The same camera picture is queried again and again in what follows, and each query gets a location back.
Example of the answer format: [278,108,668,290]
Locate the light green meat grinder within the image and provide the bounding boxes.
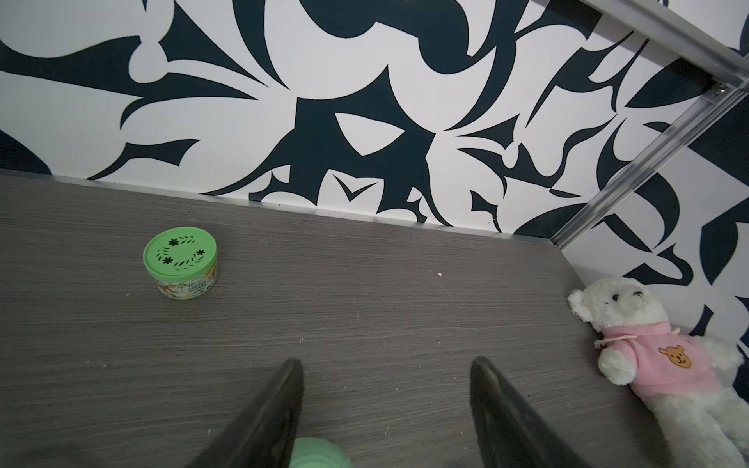
[289,437,353,468]

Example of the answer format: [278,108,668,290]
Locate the green lidded round tin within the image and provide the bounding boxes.
[142,226,220,300]

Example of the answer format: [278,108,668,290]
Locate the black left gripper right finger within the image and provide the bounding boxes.
[470,357,588,467]

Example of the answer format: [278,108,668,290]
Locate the white teddy bear pink shirt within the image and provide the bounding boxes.
[568,277,748,467]

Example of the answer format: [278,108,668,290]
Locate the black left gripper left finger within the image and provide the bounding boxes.
[188,359,304,467]

